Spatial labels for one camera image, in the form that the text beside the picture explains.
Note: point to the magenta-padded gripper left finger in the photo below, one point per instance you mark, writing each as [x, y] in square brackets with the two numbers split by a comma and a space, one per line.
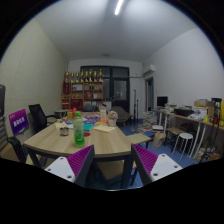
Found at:
[59, 166]

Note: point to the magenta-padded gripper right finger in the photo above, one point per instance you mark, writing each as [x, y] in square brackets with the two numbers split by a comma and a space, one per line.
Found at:
[165, 165]

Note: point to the green tea plastic bottle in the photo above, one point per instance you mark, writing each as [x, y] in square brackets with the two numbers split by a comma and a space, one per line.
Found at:
[79, 133]

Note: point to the white round stool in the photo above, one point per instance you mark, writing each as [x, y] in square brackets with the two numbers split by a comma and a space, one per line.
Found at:
[184, 136]

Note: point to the small metal cup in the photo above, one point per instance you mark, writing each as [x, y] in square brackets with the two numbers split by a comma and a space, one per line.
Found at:
[64, 131]

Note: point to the flat round red coaster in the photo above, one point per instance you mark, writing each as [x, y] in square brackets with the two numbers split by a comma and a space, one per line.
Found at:
[87, 134]

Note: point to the long cluttered side desk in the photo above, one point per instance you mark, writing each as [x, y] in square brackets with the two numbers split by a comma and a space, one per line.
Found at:
[186, 117]

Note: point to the yellow gift box red ribbon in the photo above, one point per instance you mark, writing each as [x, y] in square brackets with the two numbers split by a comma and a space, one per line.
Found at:
[71, 114]

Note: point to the black office chair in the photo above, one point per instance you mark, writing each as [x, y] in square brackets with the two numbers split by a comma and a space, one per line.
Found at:
[36, 115]

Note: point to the large pale yellow book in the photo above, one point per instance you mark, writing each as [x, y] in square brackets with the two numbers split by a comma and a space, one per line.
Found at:
[104, 128]

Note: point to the purple sign board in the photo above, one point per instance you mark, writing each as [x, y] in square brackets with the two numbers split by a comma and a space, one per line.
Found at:
[18, 122]

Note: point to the black computer monitor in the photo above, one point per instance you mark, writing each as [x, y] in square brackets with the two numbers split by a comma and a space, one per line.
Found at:
[162, 101]

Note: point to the small standing card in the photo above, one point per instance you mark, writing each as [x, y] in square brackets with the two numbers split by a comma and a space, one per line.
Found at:
[103, 114]

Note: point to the white pot pink flowers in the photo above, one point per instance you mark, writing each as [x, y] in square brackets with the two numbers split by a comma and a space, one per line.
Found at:
[112, 117]

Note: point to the wooden shelf unit with trophies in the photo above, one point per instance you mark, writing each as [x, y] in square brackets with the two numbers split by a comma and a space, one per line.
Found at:
[83, 93]

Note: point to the dark glass door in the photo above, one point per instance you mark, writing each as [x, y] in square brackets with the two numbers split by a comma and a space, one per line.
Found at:
[119, 90]

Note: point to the ceiling tube light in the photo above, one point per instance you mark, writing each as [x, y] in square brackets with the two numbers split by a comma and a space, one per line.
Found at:
[118, 7]

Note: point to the white wall air conditioner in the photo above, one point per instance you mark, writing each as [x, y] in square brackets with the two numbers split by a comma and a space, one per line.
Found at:
[149, 70]

